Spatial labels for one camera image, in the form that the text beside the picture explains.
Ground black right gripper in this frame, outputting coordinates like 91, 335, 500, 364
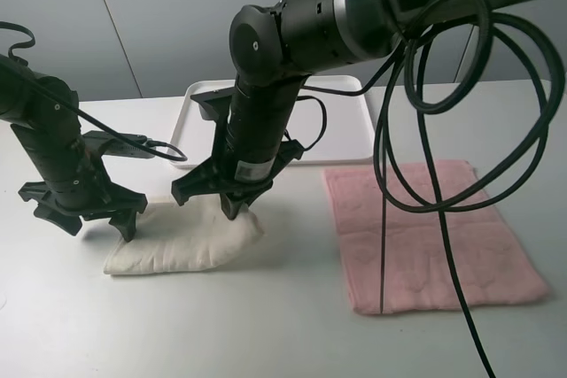
171, 140, 304, 220

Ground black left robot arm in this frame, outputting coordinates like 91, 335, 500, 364
1, 57, 147, 242

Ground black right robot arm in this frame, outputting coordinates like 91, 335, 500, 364
172, 0, 565, 218

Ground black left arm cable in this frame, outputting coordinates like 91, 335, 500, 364
0, 21, 190, 163

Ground pink towel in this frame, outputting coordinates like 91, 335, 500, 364
324, 166, 549, 315

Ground black looped arm cables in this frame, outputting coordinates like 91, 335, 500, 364
370, 0, 567, 378

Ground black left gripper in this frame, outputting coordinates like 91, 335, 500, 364
19, 169, 147, 243

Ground cream white towel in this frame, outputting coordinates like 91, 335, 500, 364
103, 195, 265, 276

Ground white rectangular plastic tray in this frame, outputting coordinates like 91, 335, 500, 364
170, 80, 374, 170

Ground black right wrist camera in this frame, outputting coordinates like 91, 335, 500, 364
190, 88, 234, 122

